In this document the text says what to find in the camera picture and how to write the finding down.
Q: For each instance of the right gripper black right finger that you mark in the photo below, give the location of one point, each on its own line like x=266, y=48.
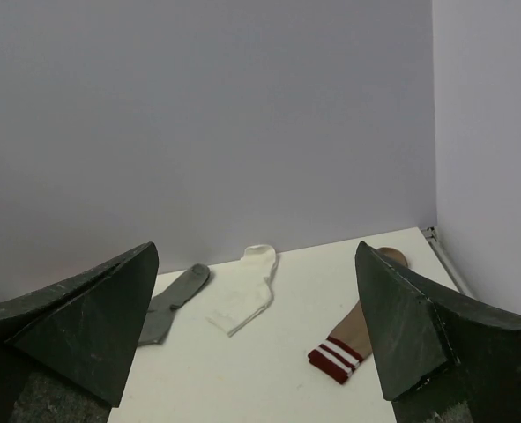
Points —
x=440, y=356

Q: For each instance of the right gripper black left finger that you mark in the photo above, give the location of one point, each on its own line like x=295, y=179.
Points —
x=66, y=350

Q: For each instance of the grey sock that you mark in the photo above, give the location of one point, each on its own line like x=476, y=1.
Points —
x=163, y=307

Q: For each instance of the tan sock maroon striped cuff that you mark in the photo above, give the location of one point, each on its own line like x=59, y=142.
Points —
x=345, y=348

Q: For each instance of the white sock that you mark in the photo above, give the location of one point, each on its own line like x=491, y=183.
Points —
x=246, y=291

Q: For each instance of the aluminium table edge rail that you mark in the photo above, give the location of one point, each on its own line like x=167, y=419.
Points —
x=433, y=239

